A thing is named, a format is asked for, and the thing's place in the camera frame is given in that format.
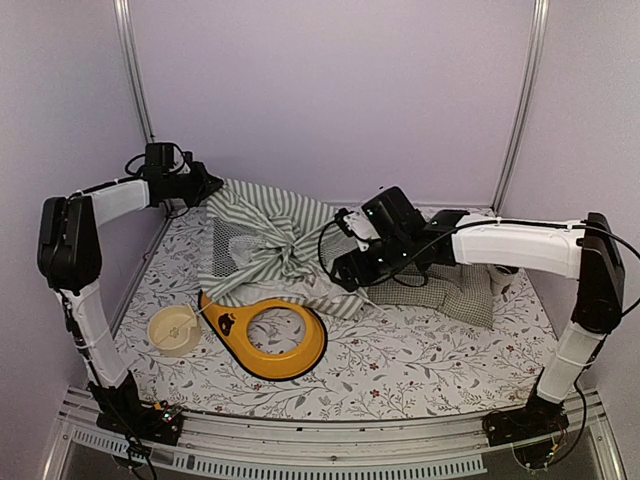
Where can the floral patterned table mat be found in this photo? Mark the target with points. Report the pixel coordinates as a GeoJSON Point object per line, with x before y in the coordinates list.
{"type": "Point", "coordinates": [389, 362]}

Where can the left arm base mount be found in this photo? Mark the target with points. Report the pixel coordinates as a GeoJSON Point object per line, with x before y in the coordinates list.
{"type": "Point", "coordinates": [122, 412]}

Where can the cream pet bowl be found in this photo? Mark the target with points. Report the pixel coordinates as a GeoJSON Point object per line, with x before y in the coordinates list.
{"type": "Point", "coordinates": [174, 331]}

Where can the aluminium frame post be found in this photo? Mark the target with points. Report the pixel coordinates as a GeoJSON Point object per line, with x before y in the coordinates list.
{"type": "Point", "coordinates": [125, 30]}
{"type": "Point", "coordinates": [531, 68]}

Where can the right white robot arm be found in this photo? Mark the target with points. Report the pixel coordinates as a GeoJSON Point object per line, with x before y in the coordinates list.
{"type": "Point", "coordinates": [584, 250]}

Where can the front aluminium rail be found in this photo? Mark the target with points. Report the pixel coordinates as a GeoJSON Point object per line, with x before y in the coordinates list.
{"type": "Point", "coordinates": [216, 446]}

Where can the right aluminium frame post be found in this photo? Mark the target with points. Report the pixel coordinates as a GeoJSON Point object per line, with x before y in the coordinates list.
{"type": "Point", "coordinates": [531, 68]}

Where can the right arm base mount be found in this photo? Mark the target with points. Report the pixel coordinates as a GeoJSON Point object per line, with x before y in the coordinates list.
{"type": "Point", "coordinates": [534, 431]}

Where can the green checked cushion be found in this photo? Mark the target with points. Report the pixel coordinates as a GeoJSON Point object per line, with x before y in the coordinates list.
{"type": "Point", "coordinates": [461, 292]}

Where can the yellow double bowl holder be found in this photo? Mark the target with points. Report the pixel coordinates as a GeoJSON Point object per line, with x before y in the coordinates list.
{"type": "Point", "coordinates": [272, 340]}

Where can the left aluminium frame post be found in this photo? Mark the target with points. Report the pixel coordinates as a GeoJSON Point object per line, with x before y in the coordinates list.
{"type": "Point", "coordinates": [125, 30]}

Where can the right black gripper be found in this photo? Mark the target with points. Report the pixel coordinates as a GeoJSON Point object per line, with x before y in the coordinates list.
{"type": "Point", "coordinates": [342, 264]}

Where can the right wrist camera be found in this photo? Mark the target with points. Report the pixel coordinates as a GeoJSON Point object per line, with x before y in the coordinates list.
{"type": "Point", "coordinates": [354, 225]}

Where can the white and brown cup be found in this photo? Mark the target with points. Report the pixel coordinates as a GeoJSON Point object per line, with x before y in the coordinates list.
{"type": "Point", "coordinates": [501, 277]}

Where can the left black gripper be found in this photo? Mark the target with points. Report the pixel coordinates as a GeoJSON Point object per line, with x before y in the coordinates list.
{"type": "Point", "coordinates": [204, 184]}

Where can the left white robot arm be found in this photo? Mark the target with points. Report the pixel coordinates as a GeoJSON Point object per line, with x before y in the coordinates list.
{"type": "Point", "coordinates": [69, 254]}

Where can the green striped pet tent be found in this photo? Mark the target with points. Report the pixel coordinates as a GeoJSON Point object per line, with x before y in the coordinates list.
{"type": "Point", "coordinates": [260, 242]}

